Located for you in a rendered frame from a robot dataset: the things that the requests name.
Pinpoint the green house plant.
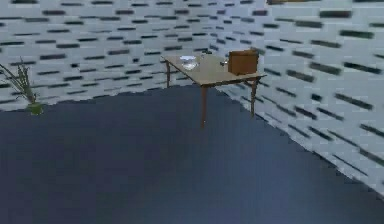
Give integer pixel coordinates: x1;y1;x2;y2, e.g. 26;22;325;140
0;57;45;116

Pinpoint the brown box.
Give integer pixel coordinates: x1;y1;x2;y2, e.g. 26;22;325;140
227;48;260;77

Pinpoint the clear glass bowl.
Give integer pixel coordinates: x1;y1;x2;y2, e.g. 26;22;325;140
179;55;200;71

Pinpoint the wooden table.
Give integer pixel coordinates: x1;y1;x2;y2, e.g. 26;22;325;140
162;53;268;129

